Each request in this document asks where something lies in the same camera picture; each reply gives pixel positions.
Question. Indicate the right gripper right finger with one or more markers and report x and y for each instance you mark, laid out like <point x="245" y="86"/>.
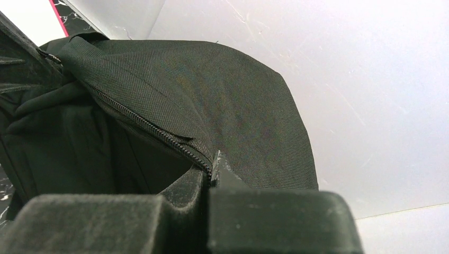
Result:
<point x="246" y="220"/>

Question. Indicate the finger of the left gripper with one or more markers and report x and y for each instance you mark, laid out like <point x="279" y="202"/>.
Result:
<point x="24" y="66"/>

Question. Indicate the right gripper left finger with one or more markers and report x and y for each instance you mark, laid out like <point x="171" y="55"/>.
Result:
<point x="169" y="222"/>

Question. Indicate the black student backpack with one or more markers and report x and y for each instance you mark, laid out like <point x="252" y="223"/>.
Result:
<point x="138" y="114"/>

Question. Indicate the pink-framed whiteboard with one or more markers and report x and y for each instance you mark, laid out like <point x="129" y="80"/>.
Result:
<point x="39" y="20"/>

